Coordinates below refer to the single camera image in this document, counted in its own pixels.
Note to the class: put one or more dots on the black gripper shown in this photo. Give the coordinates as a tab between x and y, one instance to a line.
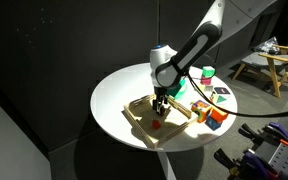
160	93

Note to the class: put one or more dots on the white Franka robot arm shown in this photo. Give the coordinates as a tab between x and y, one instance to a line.
197	43

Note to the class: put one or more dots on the wooden slatted crate tray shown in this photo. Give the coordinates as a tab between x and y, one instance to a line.
140	121

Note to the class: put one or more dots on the small orange-red toy fruit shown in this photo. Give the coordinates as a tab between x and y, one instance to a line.
156	124

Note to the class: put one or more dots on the green plastic bowl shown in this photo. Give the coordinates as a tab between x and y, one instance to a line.
184	94

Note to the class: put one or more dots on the multicoloured open cube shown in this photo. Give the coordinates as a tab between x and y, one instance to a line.
200	110

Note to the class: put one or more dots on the pink cube block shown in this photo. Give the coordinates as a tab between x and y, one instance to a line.
205	80

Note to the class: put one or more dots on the blue open cube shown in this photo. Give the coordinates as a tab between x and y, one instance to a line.
212	124

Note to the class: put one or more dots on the green cube block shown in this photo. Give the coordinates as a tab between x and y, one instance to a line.
208	71

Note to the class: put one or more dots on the orange open cube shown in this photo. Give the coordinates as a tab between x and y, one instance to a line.
219	115

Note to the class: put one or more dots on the black-topped picture block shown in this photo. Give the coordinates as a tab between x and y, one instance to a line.
221	91

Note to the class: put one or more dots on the purple and orange clamp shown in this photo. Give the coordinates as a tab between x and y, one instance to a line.
254	163
279	131

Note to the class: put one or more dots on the wooden armchair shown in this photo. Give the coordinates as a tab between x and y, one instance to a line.
273	65

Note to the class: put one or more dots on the crinkled clear plastic bag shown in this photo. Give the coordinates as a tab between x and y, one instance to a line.
267	45

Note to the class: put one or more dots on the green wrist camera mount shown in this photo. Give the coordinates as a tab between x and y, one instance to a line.
174	87

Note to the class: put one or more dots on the white table pedestal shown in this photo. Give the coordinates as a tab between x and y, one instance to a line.
166	165

